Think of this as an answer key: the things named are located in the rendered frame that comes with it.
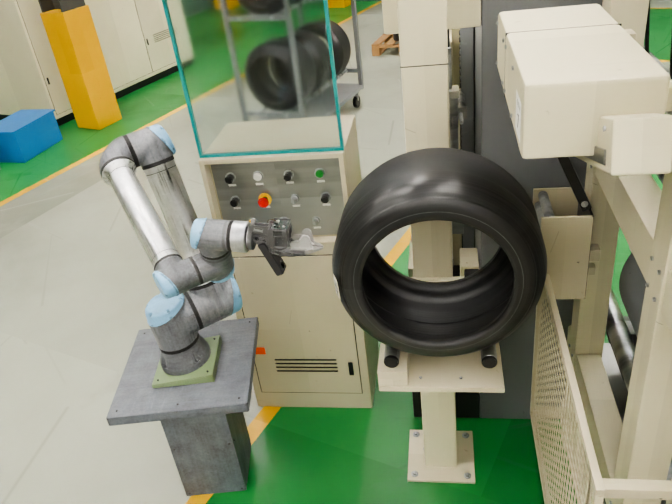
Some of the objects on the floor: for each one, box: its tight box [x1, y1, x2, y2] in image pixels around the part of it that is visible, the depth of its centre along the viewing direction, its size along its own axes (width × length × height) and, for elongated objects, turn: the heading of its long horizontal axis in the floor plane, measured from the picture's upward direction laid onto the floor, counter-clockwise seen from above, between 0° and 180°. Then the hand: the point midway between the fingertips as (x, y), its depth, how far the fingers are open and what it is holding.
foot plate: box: [407, 430, 475, 484], centre depth 269 cm, size 27×27×2 cm
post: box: [397, 0, 457, 468], centre depth 204 cm, size 13×13×250 cm
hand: (318, 249), depth 184 cm, fingers closed
